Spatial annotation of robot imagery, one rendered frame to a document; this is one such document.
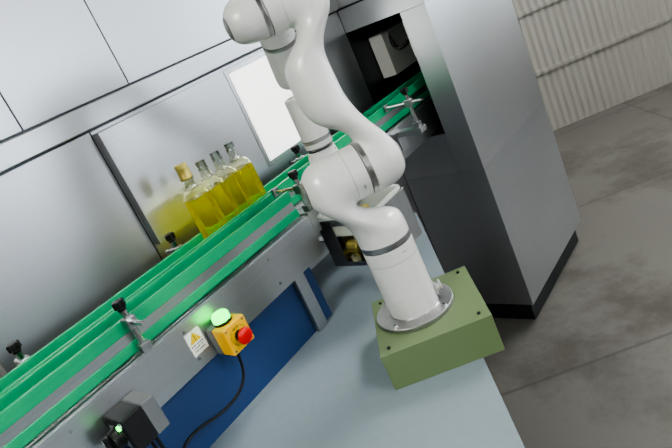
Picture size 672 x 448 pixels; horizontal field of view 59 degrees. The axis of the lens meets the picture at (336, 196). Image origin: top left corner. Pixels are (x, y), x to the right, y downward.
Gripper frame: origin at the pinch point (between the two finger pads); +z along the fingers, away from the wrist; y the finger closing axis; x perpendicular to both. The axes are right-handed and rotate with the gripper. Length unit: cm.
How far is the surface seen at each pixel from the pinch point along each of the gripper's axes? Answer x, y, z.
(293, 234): -3.1, 21.0, 1.0
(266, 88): -29.6, -19.5, -33.5
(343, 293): -7.7, 9.2, 29.2
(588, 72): -25, -326, 72
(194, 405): -7, 68, 18
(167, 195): -30.9, 32.4, -21.2
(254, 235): -5.5, 31.2, -5.1
